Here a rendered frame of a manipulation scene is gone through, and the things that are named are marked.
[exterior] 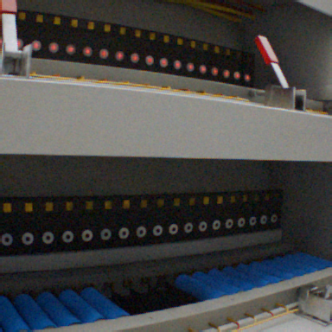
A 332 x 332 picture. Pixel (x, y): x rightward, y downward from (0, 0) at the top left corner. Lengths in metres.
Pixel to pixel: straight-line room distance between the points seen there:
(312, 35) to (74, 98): 0.42
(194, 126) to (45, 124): 0.11
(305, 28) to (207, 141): 0.35
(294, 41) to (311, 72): 0.06
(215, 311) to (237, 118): 0.15
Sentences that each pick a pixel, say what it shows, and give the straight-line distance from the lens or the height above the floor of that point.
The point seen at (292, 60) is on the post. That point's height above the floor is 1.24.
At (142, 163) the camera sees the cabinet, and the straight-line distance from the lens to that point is 0.53.
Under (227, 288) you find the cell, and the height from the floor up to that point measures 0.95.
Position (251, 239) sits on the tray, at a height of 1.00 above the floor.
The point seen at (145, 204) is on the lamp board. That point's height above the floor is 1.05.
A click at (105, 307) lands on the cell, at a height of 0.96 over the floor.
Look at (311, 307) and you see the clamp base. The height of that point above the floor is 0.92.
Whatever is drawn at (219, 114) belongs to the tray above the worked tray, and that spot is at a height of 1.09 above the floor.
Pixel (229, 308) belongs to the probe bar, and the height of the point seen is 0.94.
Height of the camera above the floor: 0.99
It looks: 13 degrees up
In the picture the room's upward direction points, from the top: 8 degrees counter-clockwise
